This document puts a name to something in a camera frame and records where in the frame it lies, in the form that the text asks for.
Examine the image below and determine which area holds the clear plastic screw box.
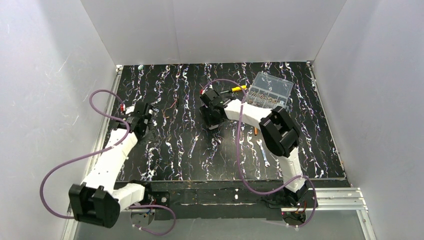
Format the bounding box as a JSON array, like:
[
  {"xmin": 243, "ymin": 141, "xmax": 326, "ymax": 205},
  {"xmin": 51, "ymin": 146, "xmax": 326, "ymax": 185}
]
[{"xmin": 246, "ymin": 72, "xmax": 294, "ymax": 110}]

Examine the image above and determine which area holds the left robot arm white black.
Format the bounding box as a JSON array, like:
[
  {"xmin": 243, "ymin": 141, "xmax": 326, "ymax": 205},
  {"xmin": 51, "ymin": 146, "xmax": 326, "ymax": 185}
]
[{"xmin": 68, "ymin": 102, "xmax": 154, "ymax": 228}]

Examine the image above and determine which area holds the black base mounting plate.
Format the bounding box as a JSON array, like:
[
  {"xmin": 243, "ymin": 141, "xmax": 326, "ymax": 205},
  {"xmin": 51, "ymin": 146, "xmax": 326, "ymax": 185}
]
[{"xmin": 120, "ymin": 179, "xmax": 319, "ymax": 221}]

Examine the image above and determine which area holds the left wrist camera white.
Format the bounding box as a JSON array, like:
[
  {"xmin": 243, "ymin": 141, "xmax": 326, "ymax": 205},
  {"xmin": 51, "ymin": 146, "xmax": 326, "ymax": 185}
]
[{"xmin": 119, "ymin": 103, "xmax": 135, "ymax": 119}]

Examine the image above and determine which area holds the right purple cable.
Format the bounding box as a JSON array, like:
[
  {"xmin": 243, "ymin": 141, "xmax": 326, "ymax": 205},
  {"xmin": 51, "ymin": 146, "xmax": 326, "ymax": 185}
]
[{"xmin": 200, "ymin": 78, "xmax": 318, "ymax": 229}]

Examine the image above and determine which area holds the yellow handled screwdriver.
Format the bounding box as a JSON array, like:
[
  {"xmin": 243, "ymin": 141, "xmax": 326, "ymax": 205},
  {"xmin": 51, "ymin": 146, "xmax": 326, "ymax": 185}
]
[{"xmin": 221, "ymin": 85, "xmax": 247, "ymax": 94}]

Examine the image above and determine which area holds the silver open-end wrench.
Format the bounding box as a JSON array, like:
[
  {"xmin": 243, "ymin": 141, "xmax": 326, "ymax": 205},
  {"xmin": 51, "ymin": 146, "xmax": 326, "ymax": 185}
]
[{"xmin": 256, "ymin": 139, "xmax": 270, "ymax": 168}]

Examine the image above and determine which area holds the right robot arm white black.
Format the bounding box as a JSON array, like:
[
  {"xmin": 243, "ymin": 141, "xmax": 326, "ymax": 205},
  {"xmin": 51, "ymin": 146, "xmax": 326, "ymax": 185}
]
[{"xmin": 200, "ymin": 88, "xmax": 318, "ymax": 209}]

